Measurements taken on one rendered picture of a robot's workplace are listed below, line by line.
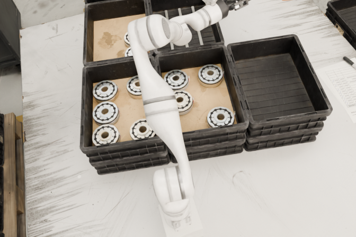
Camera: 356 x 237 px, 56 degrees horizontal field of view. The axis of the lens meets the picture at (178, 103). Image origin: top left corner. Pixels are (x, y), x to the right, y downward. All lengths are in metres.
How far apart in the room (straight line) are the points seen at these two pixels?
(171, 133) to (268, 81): 0.67
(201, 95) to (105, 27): 0.63
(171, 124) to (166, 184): 0.16
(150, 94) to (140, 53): 0.12
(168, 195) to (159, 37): 0.42
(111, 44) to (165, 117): 0.82
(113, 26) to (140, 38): 0.82
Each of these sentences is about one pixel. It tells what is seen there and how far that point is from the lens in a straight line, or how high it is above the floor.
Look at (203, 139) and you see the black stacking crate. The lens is 1.23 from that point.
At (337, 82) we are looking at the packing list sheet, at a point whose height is 0.70.
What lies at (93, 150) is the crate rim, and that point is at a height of 0.92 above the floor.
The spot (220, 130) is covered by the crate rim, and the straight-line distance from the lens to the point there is 1.19.
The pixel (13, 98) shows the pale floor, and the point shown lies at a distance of 2.80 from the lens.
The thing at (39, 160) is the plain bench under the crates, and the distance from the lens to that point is 1.55.
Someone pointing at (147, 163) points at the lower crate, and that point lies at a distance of 1.36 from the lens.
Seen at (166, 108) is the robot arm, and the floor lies 1.22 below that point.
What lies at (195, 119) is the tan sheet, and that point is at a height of 0.83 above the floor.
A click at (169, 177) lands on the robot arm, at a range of 0.90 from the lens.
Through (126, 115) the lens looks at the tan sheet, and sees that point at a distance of 1.37.
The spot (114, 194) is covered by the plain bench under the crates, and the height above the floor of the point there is 0.70.
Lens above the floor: 1.95
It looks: 55 degrees down
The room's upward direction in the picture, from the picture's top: 7 degrees counter-clockwise
